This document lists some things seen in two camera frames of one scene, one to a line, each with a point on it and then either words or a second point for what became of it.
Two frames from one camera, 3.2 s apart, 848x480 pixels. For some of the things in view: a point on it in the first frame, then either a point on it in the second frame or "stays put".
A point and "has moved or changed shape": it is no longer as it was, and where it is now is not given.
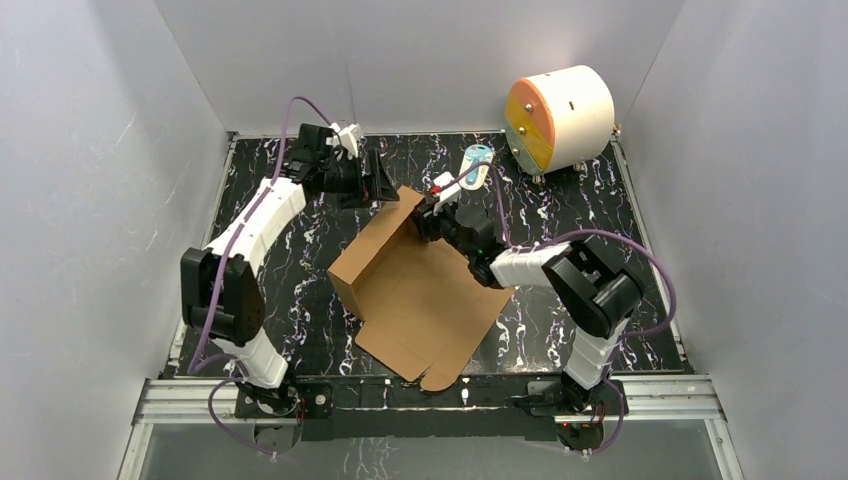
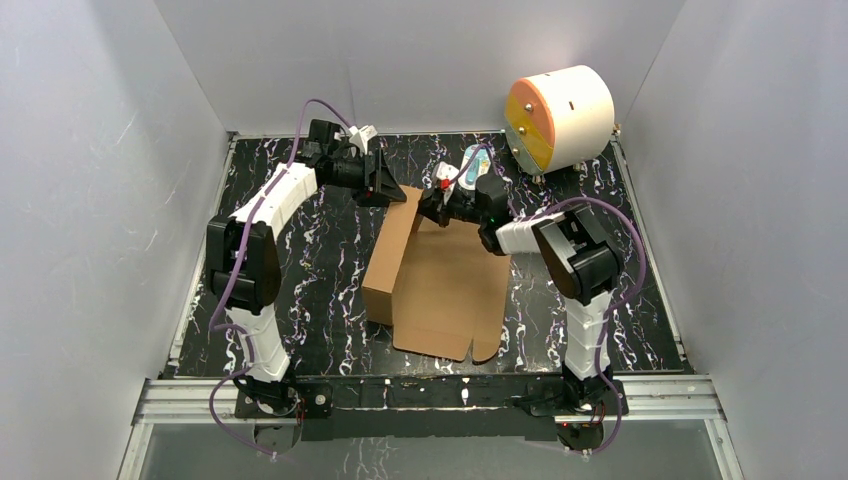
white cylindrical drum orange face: [560, 118] stays put
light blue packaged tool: [473, 154] stays put
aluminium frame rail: [653, 397] stays put
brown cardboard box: [423, 307] has moved or changed shape
